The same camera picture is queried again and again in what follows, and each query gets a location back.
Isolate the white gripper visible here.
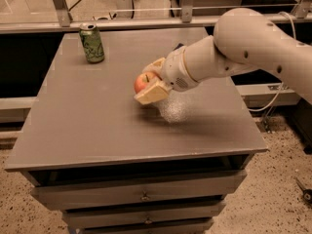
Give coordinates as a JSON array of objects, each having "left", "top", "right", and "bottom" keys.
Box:
[{"left": 135, "top": 46, "right": 199, "bottom": 104}]

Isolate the red apple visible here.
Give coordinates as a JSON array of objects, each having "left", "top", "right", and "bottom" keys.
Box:
[{"left": 134, "top": 72, "right": 157, "bottom": 94}]

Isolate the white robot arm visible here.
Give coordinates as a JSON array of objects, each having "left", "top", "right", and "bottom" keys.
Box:
[{"left": 135, "top": 8, "right": 312, "bottom": 104}]

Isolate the green soda can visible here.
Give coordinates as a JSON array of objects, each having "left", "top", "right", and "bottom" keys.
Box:
[{"left": 79, "top": 23, "right": 104, "bottom": 63}]

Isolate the dark blue snack packet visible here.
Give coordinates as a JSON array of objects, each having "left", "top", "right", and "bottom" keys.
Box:
[{"left": 174, "top": 43, "right": 184, "bottom": 51}]

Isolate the grey drawer cabinet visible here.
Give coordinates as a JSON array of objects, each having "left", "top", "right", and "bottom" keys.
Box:
[{"left": 4, "top": 27, "right": 269, "bottom": 234}]

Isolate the top grey drawer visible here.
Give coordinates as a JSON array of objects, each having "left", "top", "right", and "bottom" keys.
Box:
[{"left": 31, "top": 170, "right": 247, "bottom": 210}]

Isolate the grey drawer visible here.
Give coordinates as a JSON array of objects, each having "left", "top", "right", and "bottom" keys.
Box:
[
  {"left": 83, "top": 218, "right": 214, "bottom": 234},
  {"left": 63, "top": 201, "right": 225, "bottom": 229},
  {"left": 31, "top": 170, "right": 247, "bottom": 210}
]

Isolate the bottom grey drawer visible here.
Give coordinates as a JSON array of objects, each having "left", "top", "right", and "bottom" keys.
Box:
[{"left": 83, "top": 218, "right": 214, "bottom": 234}]

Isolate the middle grey drawer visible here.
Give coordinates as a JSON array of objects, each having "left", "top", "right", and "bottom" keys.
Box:
[{"left": 63, "top": 201, "right": 225, "bottom": 229}]

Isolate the black tool on floor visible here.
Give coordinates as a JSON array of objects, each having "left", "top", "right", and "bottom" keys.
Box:
[{"left": 295, "top": 178, "right": 312, "bottom": 204}]

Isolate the white cable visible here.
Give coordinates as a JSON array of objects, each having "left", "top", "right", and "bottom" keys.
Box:
[{"left": 247, "top": 11, "right": 297, "bottom": 113}]

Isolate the metal railing frame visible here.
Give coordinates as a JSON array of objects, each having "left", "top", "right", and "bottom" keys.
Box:
[{"left": 0, "top": 0, "right": 311, "bottom": 34}]

